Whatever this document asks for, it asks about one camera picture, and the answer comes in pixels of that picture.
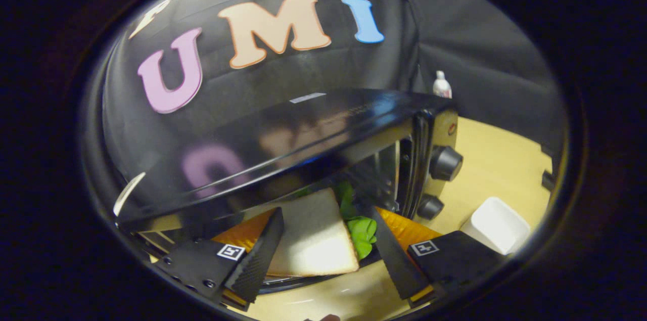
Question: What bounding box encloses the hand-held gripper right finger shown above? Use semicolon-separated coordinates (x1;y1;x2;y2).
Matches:
372;205;507;309

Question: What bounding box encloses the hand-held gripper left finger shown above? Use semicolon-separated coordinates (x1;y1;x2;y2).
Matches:
152;207;285;311

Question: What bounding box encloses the white bread lettuce sandwich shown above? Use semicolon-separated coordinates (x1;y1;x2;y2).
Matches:
265;182;379;277

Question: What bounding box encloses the black toaster oven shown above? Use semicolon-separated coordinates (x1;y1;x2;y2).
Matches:
114;88;464;294

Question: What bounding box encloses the white rectangular container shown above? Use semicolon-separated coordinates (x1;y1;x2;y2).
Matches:
460;197;531;255

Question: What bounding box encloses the white pink spray bottle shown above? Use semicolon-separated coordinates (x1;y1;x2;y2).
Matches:
433;70;453;99

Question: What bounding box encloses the black backdrop cloth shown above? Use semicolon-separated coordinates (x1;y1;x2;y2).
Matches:
101;0;569;200

